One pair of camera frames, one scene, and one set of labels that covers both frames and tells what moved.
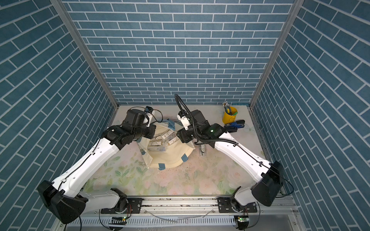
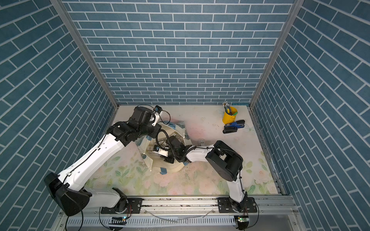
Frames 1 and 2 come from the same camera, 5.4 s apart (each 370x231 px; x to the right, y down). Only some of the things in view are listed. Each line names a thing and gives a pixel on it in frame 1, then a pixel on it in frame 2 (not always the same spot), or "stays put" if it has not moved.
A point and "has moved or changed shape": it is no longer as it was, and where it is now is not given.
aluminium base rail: x=192 y=214 stays put
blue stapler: x=239 y=123 stays put
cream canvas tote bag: x=177 y=152 has moved or changed shape
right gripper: x=183 y=135 to x=167 y=160
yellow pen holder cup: x=228 y=119 stays put
